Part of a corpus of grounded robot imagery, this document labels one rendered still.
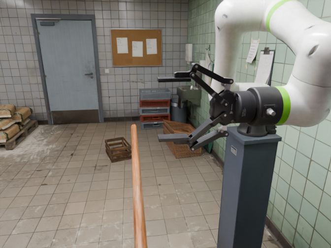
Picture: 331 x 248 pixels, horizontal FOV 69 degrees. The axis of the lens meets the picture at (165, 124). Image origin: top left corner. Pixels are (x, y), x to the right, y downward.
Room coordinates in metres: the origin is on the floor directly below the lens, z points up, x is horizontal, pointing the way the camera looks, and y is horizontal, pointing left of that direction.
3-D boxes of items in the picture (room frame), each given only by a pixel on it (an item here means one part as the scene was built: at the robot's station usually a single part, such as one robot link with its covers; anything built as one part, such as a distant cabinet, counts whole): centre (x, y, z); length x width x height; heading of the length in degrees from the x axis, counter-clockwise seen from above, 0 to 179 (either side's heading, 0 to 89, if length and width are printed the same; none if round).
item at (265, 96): (0.55, -0.22, 1.49); 0.12 x 0.06 x 0.09; 8
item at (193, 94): (4.32, -0.42, 0.71); 0.47 x 0.36 x 0.91; 8
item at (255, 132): (1.17, -0.50, 1.23); 0.26 x 0.15 x 0.06; 103
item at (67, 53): (4.90, 1.91, 1.08); 1.14 x 0.09 x 2.16; 98
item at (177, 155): (3.54, -0.25, 0.14); 0.56 x 0.49 x 0.28; 14
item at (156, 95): (4.76, 0.21, 0.68); 0.60 x 0.40 x 0.16; 99
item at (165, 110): (4.76, 0.23, 0.38); 0.60 x 0.40 x 0.16; 96
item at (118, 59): (5.12, 0.58, 1.55); 1.04 x 0.03 x 0.74; 98
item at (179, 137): (0.52, -0.02, 1.42); 0.07 x 0.03 x 0.01; 98
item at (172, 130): (3.52, -0.26, 0.32); 0.56 x 0.49 x 0.28; 16
